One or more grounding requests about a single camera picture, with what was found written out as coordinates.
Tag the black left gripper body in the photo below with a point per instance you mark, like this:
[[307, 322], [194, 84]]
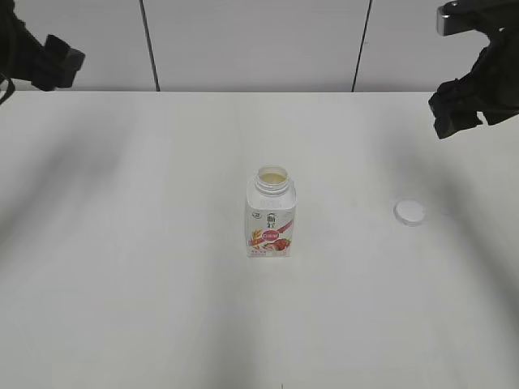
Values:
[[46, 66]]

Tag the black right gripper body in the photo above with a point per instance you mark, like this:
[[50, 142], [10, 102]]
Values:
[[490, 89]]

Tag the white ribbed screw cap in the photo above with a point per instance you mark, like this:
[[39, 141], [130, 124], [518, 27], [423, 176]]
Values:
[[409, 212]]

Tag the white yogurt drink bottle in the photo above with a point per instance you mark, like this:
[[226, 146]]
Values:
[[270, 213]]

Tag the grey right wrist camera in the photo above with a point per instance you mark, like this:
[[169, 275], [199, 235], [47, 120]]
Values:
[[485, 16]]

